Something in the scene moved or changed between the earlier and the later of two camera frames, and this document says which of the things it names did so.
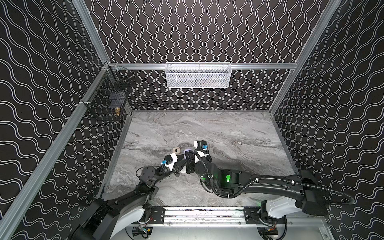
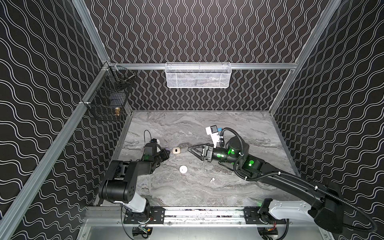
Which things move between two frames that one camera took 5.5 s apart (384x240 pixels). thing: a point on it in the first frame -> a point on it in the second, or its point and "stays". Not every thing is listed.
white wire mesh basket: x=198 y=75 stays
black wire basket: x=109 y=98 stays
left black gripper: x=181 y=162 -> x=162 y=154
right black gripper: x=191 y=165 -> x=205 y=153
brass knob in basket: x=117 y=111 stays
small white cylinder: x=176 y=150 stays
